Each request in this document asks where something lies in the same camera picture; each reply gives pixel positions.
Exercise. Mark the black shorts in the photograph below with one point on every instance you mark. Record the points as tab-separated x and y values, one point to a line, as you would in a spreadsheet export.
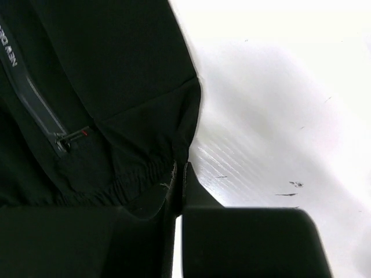
99	101

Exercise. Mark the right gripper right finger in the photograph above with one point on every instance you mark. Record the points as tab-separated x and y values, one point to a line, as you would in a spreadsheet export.
246	242

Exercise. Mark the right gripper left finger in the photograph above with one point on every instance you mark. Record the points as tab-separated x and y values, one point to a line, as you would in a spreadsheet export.
135	240

